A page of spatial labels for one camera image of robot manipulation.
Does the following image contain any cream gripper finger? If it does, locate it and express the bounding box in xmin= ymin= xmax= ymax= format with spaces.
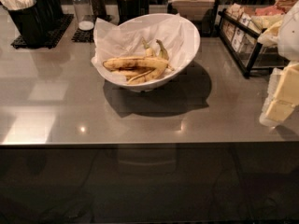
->
xmin=259 ymin=98 xmax=295 ymax=127

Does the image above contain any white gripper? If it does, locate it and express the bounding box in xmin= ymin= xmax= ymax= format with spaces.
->
xmin=258 ymin=1 xmax=299 ymax=105

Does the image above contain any white bowl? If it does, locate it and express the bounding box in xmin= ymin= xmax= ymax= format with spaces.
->
xmin=92 ymin=13 xmax=201 ymax=93

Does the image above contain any middle yellow banana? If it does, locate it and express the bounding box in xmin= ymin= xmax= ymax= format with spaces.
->
xmin=113 ymin=39 xmax=156 ymax=80

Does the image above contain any white paper liner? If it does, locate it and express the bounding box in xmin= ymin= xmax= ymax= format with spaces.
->
xmin=91 ymin=13 xmax=192 ymax=85

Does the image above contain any black cup with stirrers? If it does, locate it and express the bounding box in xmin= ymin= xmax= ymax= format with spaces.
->
xmin=116 ymin=0 xmax=150 ymax=24

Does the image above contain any dark pepper shaker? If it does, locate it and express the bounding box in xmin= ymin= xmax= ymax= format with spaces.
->
xmin=90 ymin=0 xmax=107 ymax=20

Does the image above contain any small black grid mat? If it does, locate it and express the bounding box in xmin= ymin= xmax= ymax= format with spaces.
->
xmin=72 ymin=19 xmax=97 ymax=43

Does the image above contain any clear salt shaker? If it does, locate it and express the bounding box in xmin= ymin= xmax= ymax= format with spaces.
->
xmin=72 ymin=0 xmax=94 ymax=31

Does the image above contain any black grid mat left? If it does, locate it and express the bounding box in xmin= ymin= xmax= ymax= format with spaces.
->
xmin=11 ymin=14 xmax=74 ymax=49

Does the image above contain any rear black cutlery cup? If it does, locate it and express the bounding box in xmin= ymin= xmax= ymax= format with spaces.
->
xmin=35 ymin=0 xmax=64 ymax=31

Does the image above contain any black cutlery cup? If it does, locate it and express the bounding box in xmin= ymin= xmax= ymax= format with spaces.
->
xmin=7 ymin=2 xmax=46 ymax=47
xmin=35 ymin=0 xmax=64 ymax=31

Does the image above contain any front black cutlery cup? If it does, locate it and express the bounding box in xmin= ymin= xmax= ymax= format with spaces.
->
xmin=7 ymin=2 xmax=46 ymax=47

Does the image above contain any black wire condiment rack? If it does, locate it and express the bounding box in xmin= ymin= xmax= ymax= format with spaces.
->
xmin=215 ymin=9 xmax=287 ymax=77

